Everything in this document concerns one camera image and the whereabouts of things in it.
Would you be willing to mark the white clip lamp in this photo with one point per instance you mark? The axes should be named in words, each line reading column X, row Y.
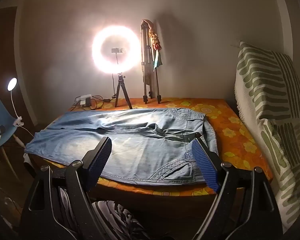
column 12, row 83

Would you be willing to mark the phone holder clamp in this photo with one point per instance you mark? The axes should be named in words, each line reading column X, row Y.
column 116, row 50

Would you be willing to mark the tall folded tripod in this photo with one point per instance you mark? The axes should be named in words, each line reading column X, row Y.
column 146, row 55

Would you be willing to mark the colourful hanging cloth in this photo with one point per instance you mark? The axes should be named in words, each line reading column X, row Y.
column 156, row 42

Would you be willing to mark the black power adapter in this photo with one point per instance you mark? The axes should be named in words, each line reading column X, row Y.
column 86, row 102

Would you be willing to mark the orange floral tablecloth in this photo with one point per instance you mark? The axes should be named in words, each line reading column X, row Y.
column 240, row 135

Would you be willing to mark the light blue denim pants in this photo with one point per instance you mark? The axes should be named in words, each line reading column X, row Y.
column 140, row 155

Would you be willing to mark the blue chair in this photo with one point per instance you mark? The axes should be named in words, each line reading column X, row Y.
column 0, row 110

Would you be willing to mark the green striped white blanket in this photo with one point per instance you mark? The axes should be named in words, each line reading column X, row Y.
column 265, row 80

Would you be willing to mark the wooden table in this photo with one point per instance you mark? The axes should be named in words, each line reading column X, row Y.
column 152, row 205

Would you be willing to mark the person's patterned trouser leg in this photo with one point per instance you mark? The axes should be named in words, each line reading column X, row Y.
column 115, row 220

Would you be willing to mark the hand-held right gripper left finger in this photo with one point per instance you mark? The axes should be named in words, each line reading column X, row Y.
column 100, row 160

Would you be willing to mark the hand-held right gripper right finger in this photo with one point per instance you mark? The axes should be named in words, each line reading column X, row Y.
column 205, row 165

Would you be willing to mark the white power strip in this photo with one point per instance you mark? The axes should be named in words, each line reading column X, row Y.
column 83, row 96

